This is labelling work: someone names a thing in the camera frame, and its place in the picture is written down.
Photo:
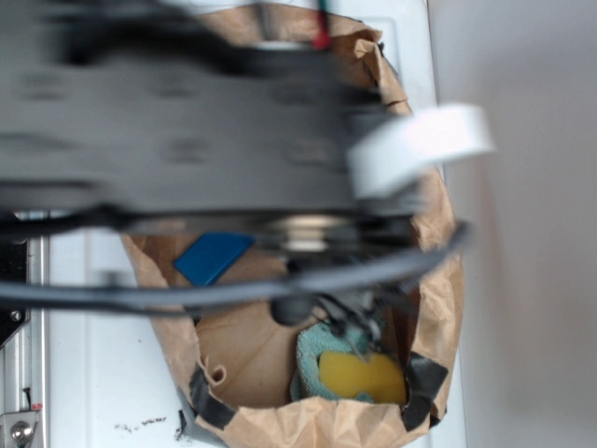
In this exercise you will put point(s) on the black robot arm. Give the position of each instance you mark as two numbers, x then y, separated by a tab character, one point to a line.
143	116

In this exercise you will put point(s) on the aluminium frame rail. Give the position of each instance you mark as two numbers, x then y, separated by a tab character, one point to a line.
24	334

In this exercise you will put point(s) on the metal corner bracket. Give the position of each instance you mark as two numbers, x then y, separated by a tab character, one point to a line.
21	430

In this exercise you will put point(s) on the blue paper piece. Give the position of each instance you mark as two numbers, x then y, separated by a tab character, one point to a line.
210	256

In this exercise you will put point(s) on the yellow sponge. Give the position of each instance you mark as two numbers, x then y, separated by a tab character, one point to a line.
379	378

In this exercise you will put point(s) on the teal cloth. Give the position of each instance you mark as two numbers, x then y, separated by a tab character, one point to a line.
312	342

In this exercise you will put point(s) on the brown paper bag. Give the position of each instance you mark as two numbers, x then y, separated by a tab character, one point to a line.
255	383

